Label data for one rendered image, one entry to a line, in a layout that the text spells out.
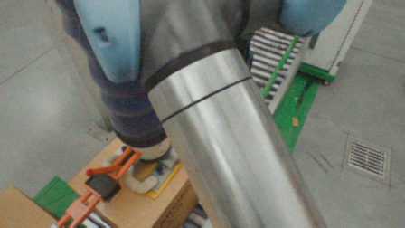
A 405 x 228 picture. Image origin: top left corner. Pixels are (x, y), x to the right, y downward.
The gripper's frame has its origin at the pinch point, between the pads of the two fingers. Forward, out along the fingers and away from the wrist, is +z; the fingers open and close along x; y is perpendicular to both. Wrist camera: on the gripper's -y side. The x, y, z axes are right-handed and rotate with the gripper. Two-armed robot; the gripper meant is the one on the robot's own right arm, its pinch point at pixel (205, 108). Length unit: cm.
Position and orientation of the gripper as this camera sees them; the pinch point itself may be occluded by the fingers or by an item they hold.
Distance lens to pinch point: 52.1
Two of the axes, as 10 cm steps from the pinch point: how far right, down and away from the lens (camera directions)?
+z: 0.0, 6.4, 7.7
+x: 4.6, -6.9, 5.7
